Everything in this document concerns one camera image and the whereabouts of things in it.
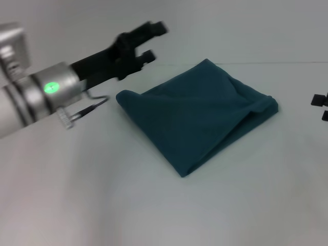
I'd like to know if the blue t-shirt with white print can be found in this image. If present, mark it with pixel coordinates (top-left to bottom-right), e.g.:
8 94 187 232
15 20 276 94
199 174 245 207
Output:
115 58 280 179

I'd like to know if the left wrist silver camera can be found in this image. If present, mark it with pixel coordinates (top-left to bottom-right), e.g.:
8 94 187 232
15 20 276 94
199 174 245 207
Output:
0 22 33 77

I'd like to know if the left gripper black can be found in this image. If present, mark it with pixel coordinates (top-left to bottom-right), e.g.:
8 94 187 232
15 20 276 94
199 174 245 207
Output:
69 20 170 87

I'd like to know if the left arm connector cable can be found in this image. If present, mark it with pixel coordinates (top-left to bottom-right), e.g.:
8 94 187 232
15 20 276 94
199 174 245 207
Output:
56 86 109 131

